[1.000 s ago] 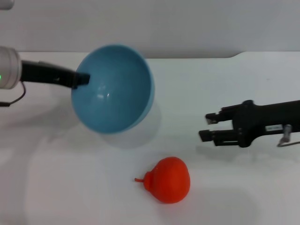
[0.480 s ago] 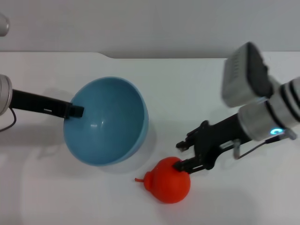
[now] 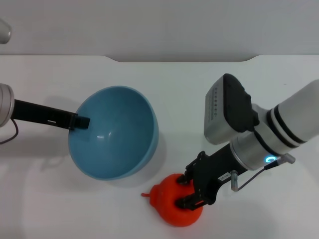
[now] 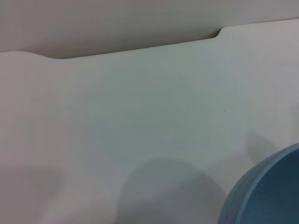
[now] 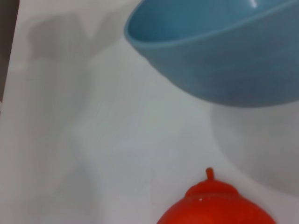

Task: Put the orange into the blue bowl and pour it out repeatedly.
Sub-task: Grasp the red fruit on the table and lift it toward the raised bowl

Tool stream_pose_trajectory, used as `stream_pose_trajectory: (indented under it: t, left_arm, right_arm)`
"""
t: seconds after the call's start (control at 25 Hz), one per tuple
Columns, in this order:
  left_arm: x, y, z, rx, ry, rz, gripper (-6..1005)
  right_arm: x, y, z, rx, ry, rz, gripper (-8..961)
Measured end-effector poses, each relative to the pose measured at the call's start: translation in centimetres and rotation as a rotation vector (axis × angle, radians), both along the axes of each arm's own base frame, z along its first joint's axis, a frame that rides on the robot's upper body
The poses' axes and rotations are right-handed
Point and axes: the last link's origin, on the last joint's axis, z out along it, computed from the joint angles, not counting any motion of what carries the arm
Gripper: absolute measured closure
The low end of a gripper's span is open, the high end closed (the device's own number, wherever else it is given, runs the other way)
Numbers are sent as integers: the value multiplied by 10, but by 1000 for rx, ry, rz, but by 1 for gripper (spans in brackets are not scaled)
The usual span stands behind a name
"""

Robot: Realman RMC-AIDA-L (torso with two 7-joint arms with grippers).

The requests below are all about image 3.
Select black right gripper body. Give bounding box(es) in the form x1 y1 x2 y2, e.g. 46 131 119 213
185 144 248 205

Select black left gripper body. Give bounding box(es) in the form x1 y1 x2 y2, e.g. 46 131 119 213
12 99 76 130

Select orange fruit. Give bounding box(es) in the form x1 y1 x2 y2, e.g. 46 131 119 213
141 173 204 221

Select blue bowl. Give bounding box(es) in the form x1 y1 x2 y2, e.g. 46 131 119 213
68 86 160 180

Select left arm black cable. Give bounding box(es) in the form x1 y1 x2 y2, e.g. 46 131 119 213
0 119 19 145

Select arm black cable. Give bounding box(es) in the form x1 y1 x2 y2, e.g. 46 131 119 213
230 153 296 193
0 119 19 145

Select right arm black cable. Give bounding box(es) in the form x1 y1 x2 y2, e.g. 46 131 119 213
230 153 296 193

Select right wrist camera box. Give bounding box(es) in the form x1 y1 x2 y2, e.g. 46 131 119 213
203 73 261 145

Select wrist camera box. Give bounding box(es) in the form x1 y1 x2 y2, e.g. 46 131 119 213
203 73 261 145
0 18 13 45

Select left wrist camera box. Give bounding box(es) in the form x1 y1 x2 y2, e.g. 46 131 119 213
0 18 13 45

